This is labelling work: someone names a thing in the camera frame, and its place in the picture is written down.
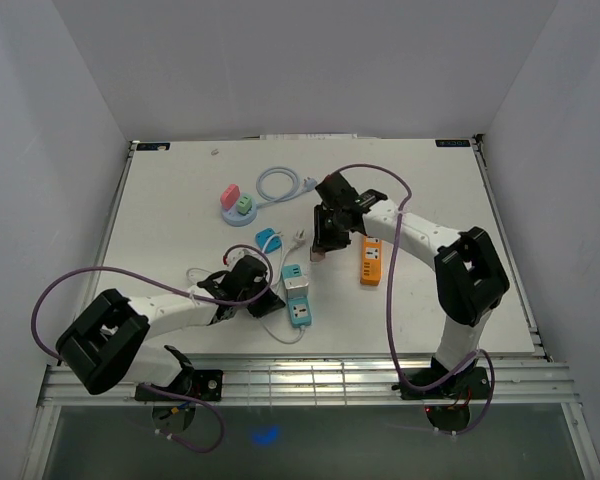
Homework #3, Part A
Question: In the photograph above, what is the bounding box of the round light blue power strip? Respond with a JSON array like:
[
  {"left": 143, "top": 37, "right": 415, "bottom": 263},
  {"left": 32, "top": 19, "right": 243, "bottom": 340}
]
[{"left": 221, "top": 207, "right": 257, "bottom": 227}]

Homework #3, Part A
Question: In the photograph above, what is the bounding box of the right blue corner label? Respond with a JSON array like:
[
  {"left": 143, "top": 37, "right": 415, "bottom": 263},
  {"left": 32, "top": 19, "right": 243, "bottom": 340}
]
[{"left": 435, "top": 139, "right": 471, "bottom": 148}]

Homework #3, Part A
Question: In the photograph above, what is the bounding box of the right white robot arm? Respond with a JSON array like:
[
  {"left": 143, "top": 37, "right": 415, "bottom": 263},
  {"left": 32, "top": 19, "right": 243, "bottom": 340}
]
[{"left": 311, "top": 172, "right": 510, "bottom": 397}]

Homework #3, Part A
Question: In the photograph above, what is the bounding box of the green plug adapter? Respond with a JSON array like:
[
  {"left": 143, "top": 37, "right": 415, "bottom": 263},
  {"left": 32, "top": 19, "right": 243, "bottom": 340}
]
[{"left": 236, "top": 194, "right": 253, "bottom": 216}]

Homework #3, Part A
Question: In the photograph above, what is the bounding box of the white silver plug adapter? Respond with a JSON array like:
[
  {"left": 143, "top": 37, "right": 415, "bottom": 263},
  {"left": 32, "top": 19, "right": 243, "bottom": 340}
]
[{"left": 284, "top": 276, "right": 309, "bottom": 299}]

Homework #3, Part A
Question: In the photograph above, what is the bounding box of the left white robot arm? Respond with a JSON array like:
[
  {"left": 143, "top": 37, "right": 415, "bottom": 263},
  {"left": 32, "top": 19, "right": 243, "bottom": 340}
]
[{"left": 56, "top": 255, "right": 286, "bottom": 400}]

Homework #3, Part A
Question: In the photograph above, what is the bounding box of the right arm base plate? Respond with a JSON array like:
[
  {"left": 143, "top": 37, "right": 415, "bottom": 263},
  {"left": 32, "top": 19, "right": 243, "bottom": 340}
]
[{"left": 391, "top": 365, "right": 491, "bottom": 400}]

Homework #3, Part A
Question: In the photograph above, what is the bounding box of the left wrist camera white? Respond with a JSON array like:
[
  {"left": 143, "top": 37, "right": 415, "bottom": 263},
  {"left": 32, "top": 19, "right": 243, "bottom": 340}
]
[{"left": 223, "top": 248, "right": 248, "bottom": 268}]

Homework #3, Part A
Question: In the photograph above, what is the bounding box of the aluminium frame rail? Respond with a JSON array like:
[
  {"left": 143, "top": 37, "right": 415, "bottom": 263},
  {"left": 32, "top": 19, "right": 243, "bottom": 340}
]
[{"left": 38, "top": 359, "right": 579, "bottom": 407}]

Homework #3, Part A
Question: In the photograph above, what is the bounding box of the orange power strip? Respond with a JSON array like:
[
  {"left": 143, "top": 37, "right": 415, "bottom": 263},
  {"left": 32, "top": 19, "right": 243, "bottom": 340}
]
[{"left": 360, "top": 236, "right": 382, "bottom": 287}]

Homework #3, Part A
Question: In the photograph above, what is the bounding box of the brown pink plug adapter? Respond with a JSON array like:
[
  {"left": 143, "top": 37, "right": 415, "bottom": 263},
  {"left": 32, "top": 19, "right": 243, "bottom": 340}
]
[{"left": 310, "top": 250, "right": 326, "bottom": 263}]

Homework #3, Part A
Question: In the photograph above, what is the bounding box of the teal power strip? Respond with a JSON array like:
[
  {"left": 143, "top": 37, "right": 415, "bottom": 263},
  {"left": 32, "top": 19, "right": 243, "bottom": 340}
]
[{"left": 282, "top": 264, "right": 313, "bottom": 329}]

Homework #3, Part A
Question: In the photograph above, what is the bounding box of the white cable with plug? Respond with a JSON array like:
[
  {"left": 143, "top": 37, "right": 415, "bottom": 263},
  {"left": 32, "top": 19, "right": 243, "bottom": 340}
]
[{"left": 185, "top": 228, "right": 309, "bottom": 345}]

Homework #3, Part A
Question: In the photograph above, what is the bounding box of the blue corner label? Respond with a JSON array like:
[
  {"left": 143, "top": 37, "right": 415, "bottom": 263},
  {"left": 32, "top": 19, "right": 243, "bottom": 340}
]
[
  {"left": 136, "top": 142, "right": 171, "bottom": 151},
  {"left": 435, "top": 139, "right": 471, "bottom": 148}
]

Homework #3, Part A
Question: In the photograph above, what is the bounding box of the left blue corner label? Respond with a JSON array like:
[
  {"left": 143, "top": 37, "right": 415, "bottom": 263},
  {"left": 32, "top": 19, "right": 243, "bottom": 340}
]
[{"left": 136, "top": 142, "right": 171, "bottom": 151}]

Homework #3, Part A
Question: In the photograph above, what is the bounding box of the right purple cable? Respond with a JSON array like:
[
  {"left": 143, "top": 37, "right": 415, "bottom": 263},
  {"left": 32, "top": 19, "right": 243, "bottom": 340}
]
[{"left": 324, "top": 163, "right": 496, "bottom": 436}]

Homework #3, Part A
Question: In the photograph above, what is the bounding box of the small blue square socket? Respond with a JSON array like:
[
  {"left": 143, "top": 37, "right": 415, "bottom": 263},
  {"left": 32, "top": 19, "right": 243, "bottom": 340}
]
[{"left": 255, "top": 228, "right": 283, "bottom": 254}]

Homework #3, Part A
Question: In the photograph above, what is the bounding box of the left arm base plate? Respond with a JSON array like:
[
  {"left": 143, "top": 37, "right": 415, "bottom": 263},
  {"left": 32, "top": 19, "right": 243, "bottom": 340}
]
[{"left": 134, "top": 369, "right": 224, "bottom": 402}]

